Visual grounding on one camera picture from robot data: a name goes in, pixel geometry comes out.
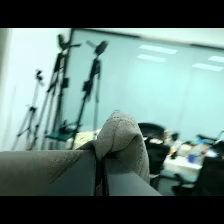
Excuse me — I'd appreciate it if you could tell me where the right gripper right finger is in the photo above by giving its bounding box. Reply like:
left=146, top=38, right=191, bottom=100
left=103, top=156, right=163, bottom=197

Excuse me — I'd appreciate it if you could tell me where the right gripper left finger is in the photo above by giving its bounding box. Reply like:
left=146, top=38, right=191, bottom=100
left=46, top=150, right=98, bottom=197

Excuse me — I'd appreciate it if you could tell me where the grey knitted garment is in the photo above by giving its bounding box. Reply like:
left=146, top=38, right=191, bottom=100
left=0, top=110, right=151, bottom=197

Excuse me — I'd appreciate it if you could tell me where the tall black tripod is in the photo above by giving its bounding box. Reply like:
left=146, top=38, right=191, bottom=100
left=31, top=33, right=83, bottom=151

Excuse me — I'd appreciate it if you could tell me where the black tripod with camera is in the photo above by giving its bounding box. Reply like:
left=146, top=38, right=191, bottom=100
left=69, top=40, right=110, bottom=150

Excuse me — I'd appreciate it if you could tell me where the small grey tripod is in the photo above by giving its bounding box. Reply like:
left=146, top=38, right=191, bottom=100
left=11, top=69, right=46, bottom=152

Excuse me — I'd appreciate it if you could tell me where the black office chair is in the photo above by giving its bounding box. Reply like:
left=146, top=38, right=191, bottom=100
left=137, top=122, right=172, bottom=189
left=172, top=156, right=224, bottom=197

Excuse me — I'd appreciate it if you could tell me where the white desk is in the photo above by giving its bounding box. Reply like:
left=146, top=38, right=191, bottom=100
left=163, top=154, right=205, bottom=183

